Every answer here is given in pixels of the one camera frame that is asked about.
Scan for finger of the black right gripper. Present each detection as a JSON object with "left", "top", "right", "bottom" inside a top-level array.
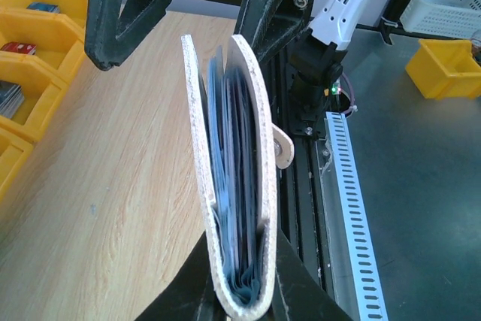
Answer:
[
  {"left": 234, "top": 0, "right": 314, "bottom": 64},
  {"left": 84, "top": 0, "right": 172, "bottom": 71}
]

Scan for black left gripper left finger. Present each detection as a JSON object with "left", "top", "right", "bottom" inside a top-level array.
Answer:
[{"left": 137, "top": 235, "right": 216, "bottom": 321}]

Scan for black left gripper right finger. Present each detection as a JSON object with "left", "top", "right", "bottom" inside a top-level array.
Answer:
[{"left": 270, "top": 231, "right": 350, "bottom": 321}]

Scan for beige leather card holder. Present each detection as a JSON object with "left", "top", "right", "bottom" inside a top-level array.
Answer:
[{"left": 181, "top": 35, "right": 295, "bottom": 320}]

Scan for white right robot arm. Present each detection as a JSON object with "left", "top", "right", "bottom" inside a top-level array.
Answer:
[{"left": 85, "top": 0, "right": 370, "bottom": 115}]

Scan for blue card in bin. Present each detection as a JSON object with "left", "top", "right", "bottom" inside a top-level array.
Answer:
[{"left": 27, "top": 2, "right": 60, "bottom": 14}]

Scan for red card in bin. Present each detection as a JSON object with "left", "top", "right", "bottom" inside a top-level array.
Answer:
[{"left": 1, "top": 41, "right": 36, "bottom": 55}]

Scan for grey cards in bin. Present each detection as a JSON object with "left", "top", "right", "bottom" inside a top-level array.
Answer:
[{"left": 0, "top": 80, "right": 25, "bottom": 119}]

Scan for white perforated basket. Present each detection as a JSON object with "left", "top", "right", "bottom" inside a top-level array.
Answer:
[{"left": 400, "top": 0, "right": 480, "bottom": 39}]

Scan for yellow bin on floor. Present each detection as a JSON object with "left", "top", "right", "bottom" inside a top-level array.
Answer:
[{"left": 405, "top": 39, "right": 480, "bottom": 100}]

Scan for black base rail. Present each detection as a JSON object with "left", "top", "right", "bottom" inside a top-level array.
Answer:
[{"left": 262, "top": 48, "right": 334, "bottom": 298}]

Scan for white slotted cable duct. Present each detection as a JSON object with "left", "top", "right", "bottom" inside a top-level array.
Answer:
[{"left": 322, "top": 112, "right": 389, "bottom": 320}]

